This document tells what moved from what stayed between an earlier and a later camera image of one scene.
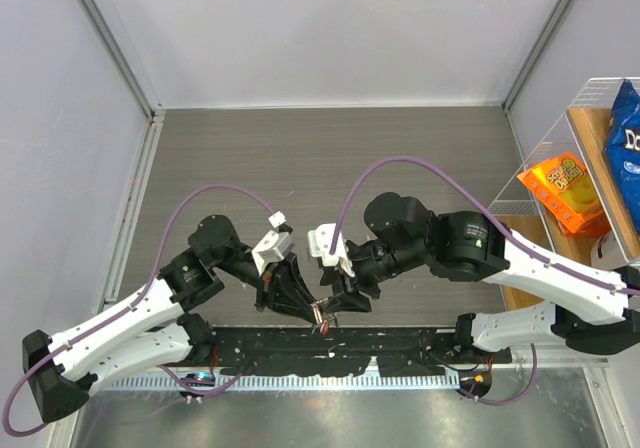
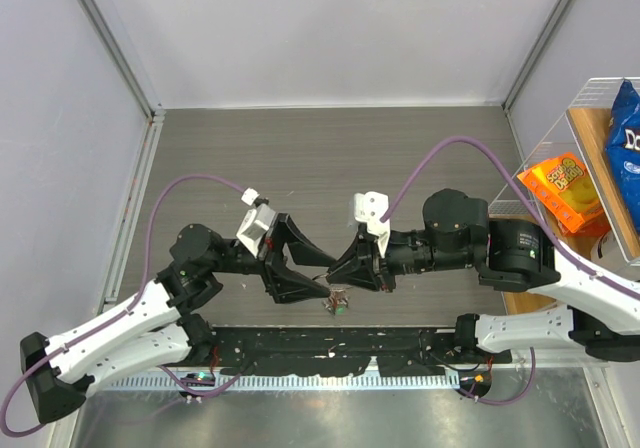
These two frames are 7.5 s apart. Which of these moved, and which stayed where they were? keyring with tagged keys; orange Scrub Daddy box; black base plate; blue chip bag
Moved: keyring with tagged keys
Stayed: blue chip bag; orange Scrub Daddy box; black base plate
